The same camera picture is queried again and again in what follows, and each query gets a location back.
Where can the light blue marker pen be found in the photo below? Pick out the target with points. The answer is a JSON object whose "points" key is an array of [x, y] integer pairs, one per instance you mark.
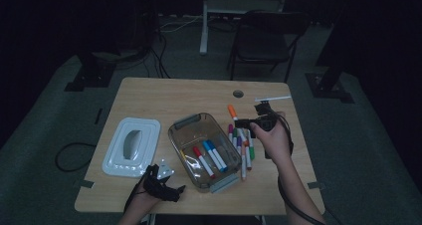
{"points": [[212, 156]]}

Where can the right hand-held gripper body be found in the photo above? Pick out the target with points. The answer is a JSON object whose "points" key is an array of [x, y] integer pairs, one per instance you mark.
{"points": [[265, 118]]}

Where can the person's left hand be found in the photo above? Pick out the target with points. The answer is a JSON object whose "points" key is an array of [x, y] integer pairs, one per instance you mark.
{"points": [[142, 203]]}

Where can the dark equipment with red light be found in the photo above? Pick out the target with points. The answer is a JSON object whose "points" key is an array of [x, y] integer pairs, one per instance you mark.
{"points": [[146, 19]]}

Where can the orange marker pen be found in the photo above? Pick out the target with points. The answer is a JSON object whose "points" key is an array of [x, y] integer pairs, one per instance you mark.
{"points": [[232, 111]]}

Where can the red marker pen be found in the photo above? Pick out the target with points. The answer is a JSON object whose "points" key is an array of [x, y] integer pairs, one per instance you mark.
{"points": [[203, 162]]}

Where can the black folding chair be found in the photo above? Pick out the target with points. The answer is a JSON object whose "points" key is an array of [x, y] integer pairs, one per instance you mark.
{"points": [[262, 45]]}

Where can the peach marker pen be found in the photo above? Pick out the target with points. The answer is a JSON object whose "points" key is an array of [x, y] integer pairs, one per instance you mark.
{"points": [[243, 165]]}

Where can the transparent grey storage box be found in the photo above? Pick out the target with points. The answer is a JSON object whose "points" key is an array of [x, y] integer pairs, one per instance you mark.
{"points": [[195, 135]]}

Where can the grey tape piece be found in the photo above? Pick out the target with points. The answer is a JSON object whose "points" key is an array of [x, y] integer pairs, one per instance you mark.
{"points": [[315, 185], [87, 184]]}

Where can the yellow marker pen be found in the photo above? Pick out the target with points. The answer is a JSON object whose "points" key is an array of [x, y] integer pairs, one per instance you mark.
{"points": [[184, 156]]}

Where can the dark green marker pen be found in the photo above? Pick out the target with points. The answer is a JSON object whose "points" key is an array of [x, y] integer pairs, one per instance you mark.
{"points": [[235, 135]]}

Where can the black stand base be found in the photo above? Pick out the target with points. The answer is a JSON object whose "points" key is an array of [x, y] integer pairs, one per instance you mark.
{"points": [[93, 75], [326, 89]]}

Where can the brown marker pen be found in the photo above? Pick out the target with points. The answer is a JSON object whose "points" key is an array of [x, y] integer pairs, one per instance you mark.
{"points": [[248, 158]]}

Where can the white table leg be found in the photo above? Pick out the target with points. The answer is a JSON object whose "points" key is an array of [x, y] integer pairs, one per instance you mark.
{"points": [[150, 219], [261, 220]]}

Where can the dark blue marker pen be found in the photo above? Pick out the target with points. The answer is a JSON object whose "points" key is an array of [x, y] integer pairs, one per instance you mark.
{"points": [[217, 155]]}

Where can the purple marker pen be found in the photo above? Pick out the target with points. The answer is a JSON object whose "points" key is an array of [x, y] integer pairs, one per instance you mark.
{"points": [[239, 142]]}

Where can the light green marker pen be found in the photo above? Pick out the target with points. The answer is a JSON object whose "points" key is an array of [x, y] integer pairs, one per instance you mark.
{"points": [[252, 152]]}

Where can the magenta marker pen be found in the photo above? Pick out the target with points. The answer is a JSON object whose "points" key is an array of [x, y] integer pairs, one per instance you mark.
{"points": [[230, 129]]}

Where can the white metal stand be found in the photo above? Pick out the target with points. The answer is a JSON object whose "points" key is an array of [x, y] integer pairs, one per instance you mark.
{"points": [[204, 26]]}

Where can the person's right hand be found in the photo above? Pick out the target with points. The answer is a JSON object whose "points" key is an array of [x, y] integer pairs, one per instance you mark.
{"points": [[277, 145]]}

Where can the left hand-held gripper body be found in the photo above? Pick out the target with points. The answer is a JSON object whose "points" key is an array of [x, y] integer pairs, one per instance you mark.
{"points": [[154, 186]]}

